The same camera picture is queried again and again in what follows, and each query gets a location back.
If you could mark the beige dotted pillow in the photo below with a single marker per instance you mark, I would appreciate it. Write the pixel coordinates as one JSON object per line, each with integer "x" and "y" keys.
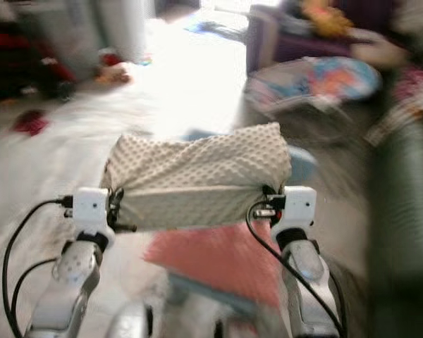
{"x": 197, "y": 169}

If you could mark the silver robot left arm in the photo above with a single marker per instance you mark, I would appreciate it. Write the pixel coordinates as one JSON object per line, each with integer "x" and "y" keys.
{"x": 63, "y": 282}

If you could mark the silver robot left leg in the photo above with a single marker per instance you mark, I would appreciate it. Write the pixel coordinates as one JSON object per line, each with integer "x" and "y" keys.
{"x": 130, "y": 324}

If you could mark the dark red cloth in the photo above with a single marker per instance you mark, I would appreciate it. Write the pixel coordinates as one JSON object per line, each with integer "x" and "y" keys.
{"x": 32, "y": 122}

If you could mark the colourful baby bouncer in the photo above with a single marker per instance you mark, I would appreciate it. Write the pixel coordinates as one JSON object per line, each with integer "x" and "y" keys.
{"x": 317, "y": 81}

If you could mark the beige plush teddy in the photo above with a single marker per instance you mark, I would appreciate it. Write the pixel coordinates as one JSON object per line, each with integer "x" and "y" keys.
{"x": 113, "y": 73}

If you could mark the purple armchair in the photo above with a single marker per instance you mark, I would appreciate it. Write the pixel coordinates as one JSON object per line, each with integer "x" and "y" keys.
{"x": 289, "y": 46}

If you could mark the black red baby stroller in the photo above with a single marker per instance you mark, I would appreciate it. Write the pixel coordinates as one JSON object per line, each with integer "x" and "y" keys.
{"x": 14, "y": 63}

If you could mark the pink floral blanket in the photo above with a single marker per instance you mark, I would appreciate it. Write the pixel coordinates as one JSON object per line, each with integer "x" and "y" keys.
{"x": 416, "y": 88}

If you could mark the grey laundry basket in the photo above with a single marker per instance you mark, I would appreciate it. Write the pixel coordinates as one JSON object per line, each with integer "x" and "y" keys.
{"x": 60, "y": 35}

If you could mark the orange plush toy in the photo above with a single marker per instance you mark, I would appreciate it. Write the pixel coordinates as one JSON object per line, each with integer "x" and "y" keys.
{"x": 328, "y": 20}

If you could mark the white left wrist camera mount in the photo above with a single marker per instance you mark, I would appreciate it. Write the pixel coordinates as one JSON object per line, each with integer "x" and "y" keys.
{"x": 89, "y": 208}

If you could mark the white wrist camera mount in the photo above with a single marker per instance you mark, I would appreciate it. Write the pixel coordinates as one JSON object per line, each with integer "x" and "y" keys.
{"x": 299, "y": 208}
{"x": 89, "y": 208}

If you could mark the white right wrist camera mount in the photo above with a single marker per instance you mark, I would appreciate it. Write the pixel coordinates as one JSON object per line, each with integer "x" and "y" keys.
{"x": 299, "y": 208}

